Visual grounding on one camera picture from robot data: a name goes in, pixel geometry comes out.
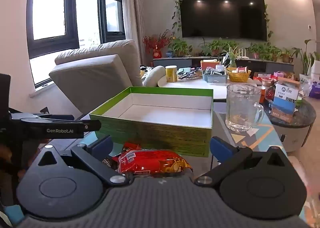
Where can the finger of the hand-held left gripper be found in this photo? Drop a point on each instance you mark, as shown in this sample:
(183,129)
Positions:
(92,124)

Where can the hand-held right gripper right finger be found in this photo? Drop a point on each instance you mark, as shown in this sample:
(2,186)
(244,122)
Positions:
(221,149)

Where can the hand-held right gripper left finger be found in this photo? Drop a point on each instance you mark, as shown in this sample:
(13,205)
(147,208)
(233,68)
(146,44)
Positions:
(103,146)

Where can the large red snack packet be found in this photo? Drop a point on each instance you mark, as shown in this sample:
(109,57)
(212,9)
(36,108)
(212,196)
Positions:
(150,161)

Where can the green cardboard box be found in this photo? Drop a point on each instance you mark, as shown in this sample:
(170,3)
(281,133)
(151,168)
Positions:
(150,130)

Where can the clear glass mug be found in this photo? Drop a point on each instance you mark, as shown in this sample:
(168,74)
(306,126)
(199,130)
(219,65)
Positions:
(240,108)

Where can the beige fabric sofa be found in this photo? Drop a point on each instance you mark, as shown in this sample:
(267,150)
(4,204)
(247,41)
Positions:
(95,78)

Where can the orange can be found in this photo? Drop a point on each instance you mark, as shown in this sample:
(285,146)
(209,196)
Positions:
(262,95)

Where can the blue plastic basket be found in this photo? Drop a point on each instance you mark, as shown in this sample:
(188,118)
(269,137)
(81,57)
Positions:
(215,78)

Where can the yellow woven basket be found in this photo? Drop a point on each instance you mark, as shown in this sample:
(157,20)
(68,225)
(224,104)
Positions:
(238,77)

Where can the grey round side table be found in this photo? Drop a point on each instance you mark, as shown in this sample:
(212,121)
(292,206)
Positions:
(297,133)

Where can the white plush pillow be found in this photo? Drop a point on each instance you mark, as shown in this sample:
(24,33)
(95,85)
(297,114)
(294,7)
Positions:
(153,75)

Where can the white and blue carton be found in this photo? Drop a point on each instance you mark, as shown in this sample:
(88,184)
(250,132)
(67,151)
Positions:
(285,100)

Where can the pile of dark stationery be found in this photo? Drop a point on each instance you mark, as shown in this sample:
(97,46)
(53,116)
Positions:
(188,73)

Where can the orange tissue box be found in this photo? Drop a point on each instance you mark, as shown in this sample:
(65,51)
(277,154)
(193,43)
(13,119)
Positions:
(208,65)

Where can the yellow canister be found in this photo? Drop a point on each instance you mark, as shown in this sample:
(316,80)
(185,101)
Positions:
(171,74)

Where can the spider plant in vase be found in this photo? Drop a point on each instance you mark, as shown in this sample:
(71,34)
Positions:
(232,54)

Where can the white picket decoration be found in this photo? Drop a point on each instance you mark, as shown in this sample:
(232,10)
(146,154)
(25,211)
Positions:
(243,53)

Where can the grey television cabinet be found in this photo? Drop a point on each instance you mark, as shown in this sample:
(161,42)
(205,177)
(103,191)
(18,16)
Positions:
(175,62)

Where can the wide black framed window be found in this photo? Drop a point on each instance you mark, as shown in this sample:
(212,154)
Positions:
(31,30)

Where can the red flower arrangement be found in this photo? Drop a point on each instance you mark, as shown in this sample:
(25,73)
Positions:
(156,42)

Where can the green potted plant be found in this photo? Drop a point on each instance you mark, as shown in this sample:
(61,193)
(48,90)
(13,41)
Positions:
(180,47)
(265,50)
(217,44)

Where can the narrow black framed window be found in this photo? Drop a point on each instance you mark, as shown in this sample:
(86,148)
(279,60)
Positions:
(101,18)

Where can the purple bag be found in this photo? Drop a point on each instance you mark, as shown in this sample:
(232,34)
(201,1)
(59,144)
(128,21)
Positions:
(315,90)

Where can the white sheer curtain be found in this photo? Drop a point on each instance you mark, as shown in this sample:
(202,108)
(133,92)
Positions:
(135,13)

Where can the peace lily plant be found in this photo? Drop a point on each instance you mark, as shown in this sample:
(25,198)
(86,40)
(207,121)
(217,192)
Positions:
(306,58)

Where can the green ivy vine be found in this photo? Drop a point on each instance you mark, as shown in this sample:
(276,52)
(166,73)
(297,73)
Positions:
(176,18)

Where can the wall-mounted black television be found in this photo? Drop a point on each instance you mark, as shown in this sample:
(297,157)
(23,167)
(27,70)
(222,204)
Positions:
(222,15)

